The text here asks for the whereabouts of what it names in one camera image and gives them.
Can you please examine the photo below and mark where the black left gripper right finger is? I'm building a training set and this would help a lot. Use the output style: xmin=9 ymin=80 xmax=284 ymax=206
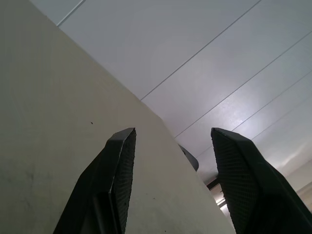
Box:
xmin=211 ymin=127 xmax=312 ymax=234

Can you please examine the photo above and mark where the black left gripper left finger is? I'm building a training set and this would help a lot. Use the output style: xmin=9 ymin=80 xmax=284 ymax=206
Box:
xmin=52 ymin=127 xmax=137 ymax=234

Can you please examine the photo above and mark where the grey folding chair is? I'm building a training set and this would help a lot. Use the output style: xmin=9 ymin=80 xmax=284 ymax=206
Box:
xmin=178 ymin=143 xmax=199 ymax=172

